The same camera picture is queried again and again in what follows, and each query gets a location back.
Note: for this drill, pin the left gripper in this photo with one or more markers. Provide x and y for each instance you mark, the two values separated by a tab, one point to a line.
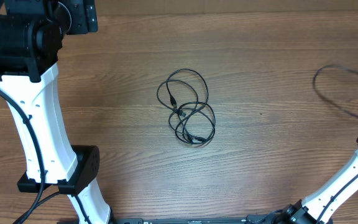
85	15

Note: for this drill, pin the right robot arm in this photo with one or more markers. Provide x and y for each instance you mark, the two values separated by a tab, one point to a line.
319	207

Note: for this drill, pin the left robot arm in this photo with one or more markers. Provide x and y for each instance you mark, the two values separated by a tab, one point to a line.
31	34

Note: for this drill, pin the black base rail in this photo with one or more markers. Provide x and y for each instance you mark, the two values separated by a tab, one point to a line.
261	219

